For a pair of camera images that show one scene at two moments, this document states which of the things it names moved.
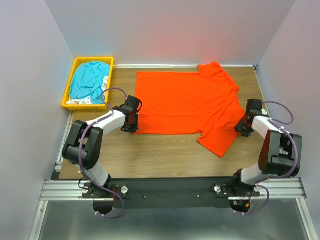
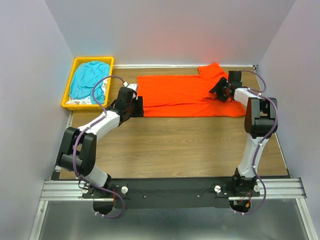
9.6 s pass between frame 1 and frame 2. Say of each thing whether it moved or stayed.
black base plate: stayed
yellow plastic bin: stayed
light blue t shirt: stayed
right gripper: moved
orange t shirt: moved
